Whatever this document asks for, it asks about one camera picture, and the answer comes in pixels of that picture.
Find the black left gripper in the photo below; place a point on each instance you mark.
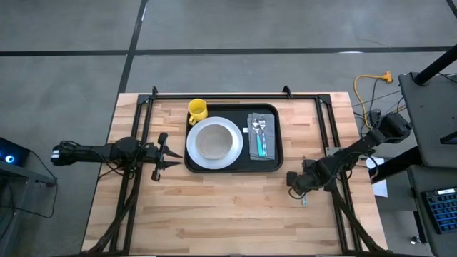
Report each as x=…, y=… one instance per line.
x=159, y=173

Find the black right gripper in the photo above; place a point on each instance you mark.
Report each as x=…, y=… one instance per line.
x=314, y=175

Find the silver knife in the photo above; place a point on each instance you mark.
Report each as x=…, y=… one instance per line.
x=304, y=201

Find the white round plate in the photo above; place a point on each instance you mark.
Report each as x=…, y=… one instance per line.
x=214, y=164

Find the off-white ceramic bowl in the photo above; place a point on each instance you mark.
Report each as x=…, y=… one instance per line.
x=214, y=141

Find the grey cloth napkin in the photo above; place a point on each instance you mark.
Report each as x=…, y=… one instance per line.
x=270, y=142

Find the yellow mug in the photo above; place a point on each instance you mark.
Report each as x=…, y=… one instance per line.
x=197, y=109

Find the silver fork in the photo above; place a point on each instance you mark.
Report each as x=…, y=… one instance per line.
x=263, y=142

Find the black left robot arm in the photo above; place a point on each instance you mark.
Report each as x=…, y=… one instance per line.
x=85, y=153

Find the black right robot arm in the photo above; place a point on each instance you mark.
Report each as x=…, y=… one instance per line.
x=364, y=142

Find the black plastic tray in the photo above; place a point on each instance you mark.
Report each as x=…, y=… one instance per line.
x=235, y=110

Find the white paper sheet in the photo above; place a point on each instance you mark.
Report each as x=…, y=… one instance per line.
x=380, y=187

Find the black power adapter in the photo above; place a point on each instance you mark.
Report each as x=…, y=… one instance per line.
x=375, y=117

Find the black keyboard table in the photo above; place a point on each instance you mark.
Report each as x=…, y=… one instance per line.
x=428, y=228

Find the black cart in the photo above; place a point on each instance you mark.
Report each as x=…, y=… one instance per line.
x=428, y=118

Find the blue-lit keyboard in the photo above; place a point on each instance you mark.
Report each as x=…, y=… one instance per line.
x=442, y=210

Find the grey desk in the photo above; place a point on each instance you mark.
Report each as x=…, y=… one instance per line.
x=14, y=185

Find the computer with blue light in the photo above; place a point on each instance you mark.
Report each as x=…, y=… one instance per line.
x=10, y=153

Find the black pole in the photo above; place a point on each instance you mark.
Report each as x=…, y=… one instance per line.
x=435, y=66

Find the grey metal bracket plate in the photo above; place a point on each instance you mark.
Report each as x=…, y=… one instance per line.
x=332, y=151

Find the black metal table frame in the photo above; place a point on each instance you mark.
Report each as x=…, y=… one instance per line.
x=232, y=96

